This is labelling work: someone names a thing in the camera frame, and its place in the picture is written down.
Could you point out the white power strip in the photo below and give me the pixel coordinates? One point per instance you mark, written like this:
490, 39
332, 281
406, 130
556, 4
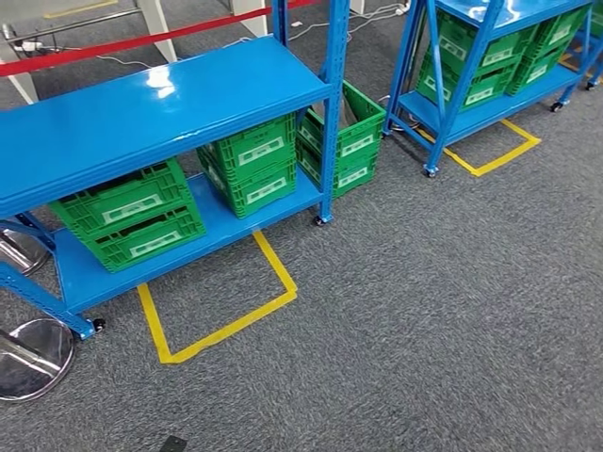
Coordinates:
401, 9
28, 45

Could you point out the blue metal shelf rack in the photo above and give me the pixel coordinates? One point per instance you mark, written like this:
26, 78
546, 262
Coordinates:
141, 112
485, 106

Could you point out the yellow floor tape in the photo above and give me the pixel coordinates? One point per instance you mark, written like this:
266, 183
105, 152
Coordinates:
494, 163
567, 62
280, 268
153, 324
80, 8

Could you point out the grey liner sheet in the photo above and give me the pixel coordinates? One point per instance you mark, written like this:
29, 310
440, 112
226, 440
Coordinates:
349, 112

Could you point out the red barrier belt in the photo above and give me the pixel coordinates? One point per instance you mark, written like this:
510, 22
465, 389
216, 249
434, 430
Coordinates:
118, 45

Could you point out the chrome round base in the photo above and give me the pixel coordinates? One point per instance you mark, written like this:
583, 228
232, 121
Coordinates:
33, 362
21, 252

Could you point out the black robot foot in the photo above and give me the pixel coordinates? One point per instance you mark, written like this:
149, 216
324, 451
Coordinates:
173, 445

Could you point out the green plastic crate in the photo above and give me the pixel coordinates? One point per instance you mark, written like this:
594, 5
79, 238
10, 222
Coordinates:
597, 19
358, 146
127, 212
471, 68
259, 162
546, 50

